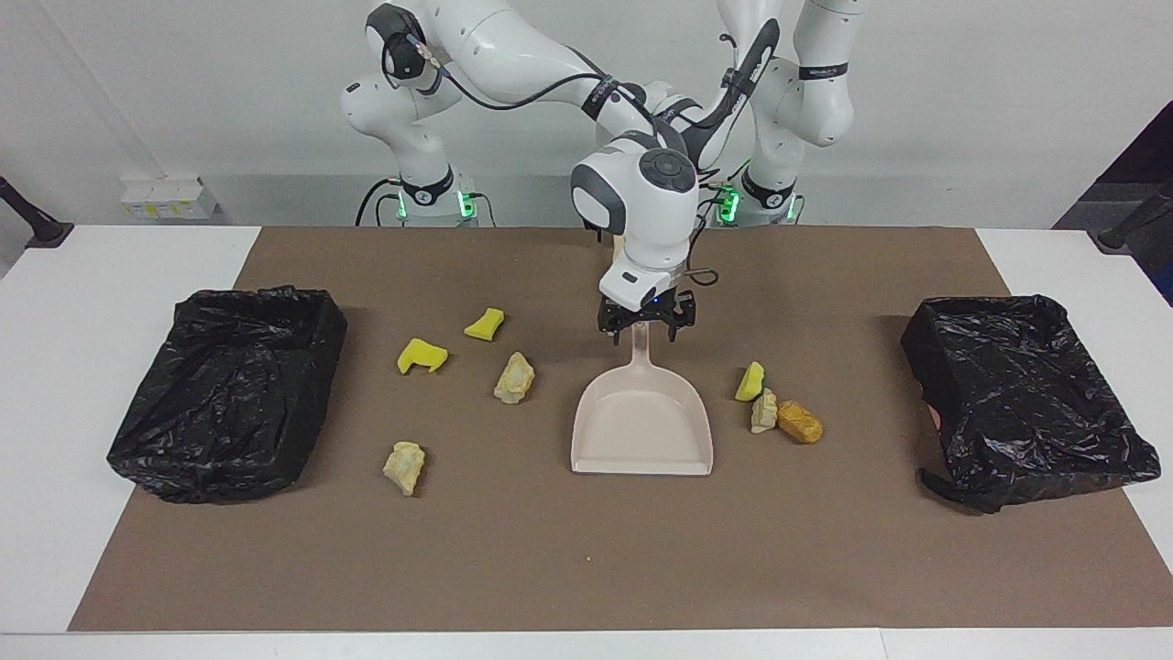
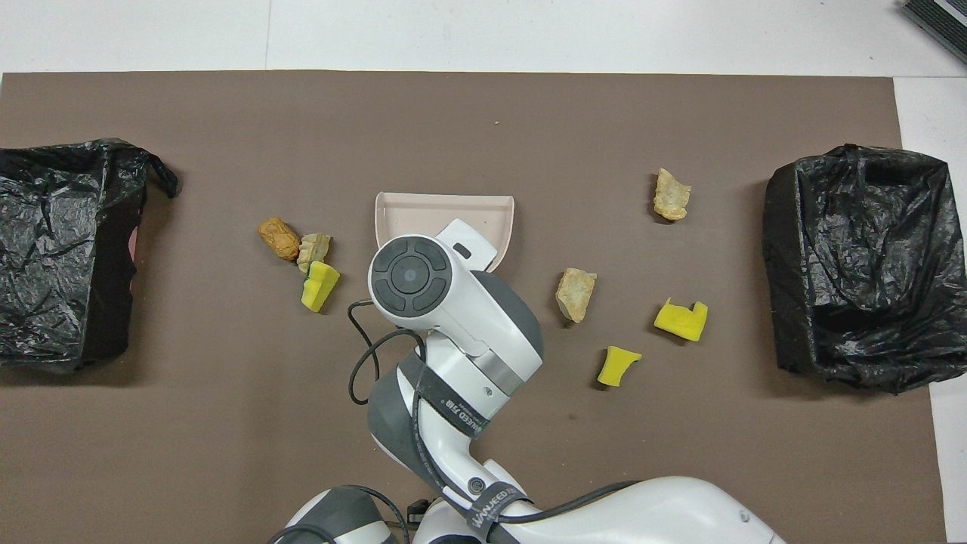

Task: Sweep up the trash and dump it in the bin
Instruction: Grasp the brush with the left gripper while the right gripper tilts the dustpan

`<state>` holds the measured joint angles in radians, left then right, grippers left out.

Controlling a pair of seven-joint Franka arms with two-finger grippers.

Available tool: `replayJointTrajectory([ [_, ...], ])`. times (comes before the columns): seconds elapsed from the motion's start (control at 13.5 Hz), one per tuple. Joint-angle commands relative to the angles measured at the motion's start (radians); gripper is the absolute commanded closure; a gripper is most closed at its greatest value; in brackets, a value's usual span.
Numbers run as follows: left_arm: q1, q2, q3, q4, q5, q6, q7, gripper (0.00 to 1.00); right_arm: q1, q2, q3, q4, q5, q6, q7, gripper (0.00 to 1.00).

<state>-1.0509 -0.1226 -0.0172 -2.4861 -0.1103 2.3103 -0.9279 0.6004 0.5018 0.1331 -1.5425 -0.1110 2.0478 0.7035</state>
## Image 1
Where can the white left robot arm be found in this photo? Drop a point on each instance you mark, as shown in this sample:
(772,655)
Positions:
(816,92)

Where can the orange sponge block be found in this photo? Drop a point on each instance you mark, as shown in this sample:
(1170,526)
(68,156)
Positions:
(799,422)

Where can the bin lined with black bag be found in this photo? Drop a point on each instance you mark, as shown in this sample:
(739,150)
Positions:
(229,403)
(1026,403)

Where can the yellow and green sponge piece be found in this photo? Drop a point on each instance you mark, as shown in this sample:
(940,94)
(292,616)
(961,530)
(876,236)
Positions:
(749,382)

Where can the small beige sponge chunk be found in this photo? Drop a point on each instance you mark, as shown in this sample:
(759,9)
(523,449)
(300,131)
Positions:
(763,411)

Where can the black clamp stand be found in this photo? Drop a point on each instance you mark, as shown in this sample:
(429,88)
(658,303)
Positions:
(41,229)
(1132,220)

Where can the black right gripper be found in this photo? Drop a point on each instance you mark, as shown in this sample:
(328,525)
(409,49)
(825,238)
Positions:
(646,313)

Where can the white power strip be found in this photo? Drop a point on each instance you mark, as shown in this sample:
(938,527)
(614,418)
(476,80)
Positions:
(169,197)

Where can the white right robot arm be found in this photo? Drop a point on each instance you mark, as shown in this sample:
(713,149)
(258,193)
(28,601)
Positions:
(641,202)

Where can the dark blue panel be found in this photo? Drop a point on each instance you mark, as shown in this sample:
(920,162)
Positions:
(1145,147)

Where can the small curved yellow sponge piece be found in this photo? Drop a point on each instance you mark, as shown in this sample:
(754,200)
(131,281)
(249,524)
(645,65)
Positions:
(484,325)

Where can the notched yellow sponge piece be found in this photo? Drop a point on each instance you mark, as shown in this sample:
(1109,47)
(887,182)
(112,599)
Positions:
(420,355)

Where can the brown table mat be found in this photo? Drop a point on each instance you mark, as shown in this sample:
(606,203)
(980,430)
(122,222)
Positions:
(641,587)

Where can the beige plastic dustpan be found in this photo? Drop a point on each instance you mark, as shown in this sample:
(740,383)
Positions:
(641,422)

